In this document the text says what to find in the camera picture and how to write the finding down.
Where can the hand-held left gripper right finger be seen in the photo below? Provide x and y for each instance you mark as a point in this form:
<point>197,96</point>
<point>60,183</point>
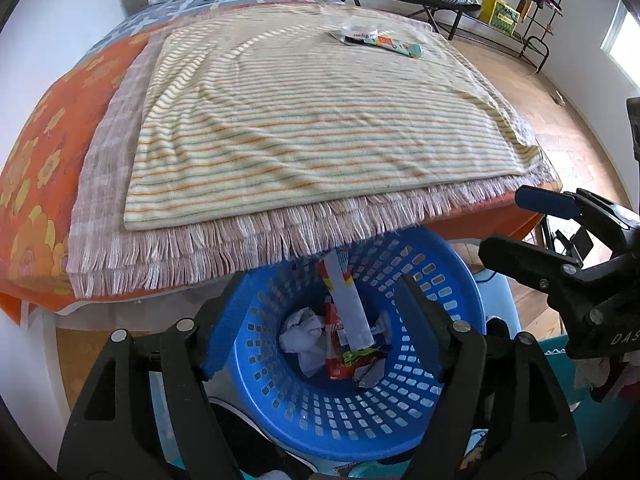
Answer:
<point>425,332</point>

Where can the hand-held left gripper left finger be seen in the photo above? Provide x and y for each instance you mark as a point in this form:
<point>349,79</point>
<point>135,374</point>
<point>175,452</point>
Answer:
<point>220,330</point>

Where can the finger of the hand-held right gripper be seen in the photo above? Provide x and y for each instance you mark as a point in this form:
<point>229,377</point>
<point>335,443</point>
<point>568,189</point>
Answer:
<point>520,257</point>
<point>545,202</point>

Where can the long white snack wrapper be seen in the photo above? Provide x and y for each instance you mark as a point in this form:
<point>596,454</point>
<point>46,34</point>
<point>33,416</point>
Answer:
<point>350,310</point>

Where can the white paper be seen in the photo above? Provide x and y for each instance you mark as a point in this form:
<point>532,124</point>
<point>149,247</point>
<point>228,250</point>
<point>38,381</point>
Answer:
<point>302,340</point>

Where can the blue plastic basket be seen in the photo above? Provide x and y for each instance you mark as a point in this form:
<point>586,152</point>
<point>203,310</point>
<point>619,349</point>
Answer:
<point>300,410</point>

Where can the person's right hand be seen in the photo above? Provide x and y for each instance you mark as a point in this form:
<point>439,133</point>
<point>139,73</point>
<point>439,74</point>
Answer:
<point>600,377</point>

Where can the teal floor mat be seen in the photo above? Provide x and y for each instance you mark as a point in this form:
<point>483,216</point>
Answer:
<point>555,375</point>

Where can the black metal clothes rack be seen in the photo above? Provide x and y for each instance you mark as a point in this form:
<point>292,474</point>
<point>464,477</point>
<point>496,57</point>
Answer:
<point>537,42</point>

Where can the window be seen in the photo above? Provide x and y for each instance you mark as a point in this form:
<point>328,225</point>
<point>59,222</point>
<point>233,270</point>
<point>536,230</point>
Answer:
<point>616,32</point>

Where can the pink checked fringed cloth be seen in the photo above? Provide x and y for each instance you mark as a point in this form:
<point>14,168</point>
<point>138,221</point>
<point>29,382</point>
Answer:
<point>115,175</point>

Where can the yellow crate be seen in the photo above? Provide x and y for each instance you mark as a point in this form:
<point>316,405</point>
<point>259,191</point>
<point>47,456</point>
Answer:
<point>497,12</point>

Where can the colourful patterned wrapper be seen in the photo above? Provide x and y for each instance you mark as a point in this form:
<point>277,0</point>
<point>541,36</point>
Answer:
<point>397,46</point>

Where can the yellow striped towel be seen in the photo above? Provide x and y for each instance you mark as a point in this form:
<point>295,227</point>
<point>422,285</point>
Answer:
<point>310,125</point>

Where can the orange floral sheet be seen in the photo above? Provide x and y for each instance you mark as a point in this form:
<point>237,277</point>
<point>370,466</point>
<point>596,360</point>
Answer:
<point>45,170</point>

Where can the small dark wrapper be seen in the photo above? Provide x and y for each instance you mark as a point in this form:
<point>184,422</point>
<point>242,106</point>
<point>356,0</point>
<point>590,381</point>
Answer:
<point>342,38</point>

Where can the blue patchwork mattress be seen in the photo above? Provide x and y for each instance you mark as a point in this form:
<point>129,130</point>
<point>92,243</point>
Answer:
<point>200,2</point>

